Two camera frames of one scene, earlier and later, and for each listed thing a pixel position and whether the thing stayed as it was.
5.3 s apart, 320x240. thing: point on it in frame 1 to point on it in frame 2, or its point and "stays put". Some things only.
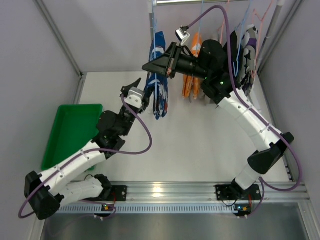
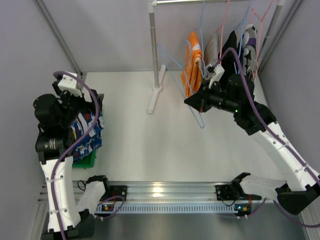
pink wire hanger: (223, 25) stays put
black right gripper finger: (164, 65) to (196, 101)
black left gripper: (125, 91) to (99, 99)
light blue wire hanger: (153, 3) to (185, 81)
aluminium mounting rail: (139, 192) stays put
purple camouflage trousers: (249, 42) stays put
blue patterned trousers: (157, 84) to (82, 123)
